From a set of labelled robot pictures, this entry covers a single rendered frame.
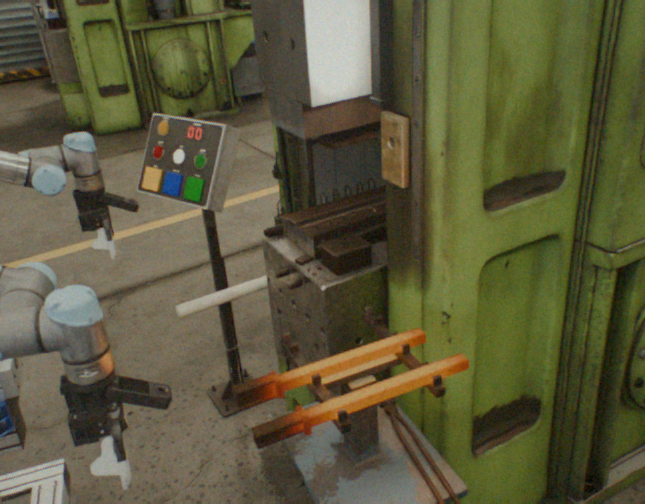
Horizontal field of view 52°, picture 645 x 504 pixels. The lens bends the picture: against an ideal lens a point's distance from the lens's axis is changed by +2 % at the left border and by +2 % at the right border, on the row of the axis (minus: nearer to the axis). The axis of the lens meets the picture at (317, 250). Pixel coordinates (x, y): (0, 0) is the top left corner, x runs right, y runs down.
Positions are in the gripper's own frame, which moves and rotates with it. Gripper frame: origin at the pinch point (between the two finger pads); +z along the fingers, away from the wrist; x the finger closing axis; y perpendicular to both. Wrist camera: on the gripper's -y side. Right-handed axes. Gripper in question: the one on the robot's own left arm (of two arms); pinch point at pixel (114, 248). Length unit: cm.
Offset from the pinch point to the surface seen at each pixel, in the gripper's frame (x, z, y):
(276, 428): 96, -3, -26
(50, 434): -40, 93, 42
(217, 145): -18.6, -20.6, -37.1
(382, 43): 45, -58, -69
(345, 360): 82, -3, -45
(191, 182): -19.7, -9.3, -26.9
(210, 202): -12.5, -4.1, -31.3
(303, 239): 23, -2, -53
